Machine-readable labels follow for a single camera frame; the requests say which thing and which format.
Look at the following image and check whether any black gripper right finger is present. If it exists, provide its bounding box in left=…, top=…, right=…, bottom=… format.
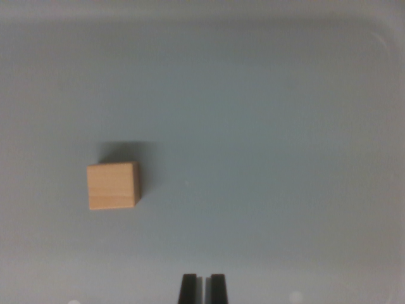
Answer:
left=204, top=273, right=230, bottom=304

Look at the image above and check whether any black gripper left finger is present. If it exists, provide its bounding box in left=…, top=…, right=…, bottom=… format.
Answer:
left=177, top=273, right=205, bottom=304

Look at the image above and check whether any light wooden cube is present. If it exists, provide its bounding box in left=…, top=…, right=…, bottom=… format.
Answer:
left=86, top=161, right=142, bottom=211

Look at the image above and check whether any white plastic tray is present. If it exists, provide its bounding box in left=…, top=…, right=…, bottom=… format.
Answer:
left=0, top=0, right=405, bottom=304

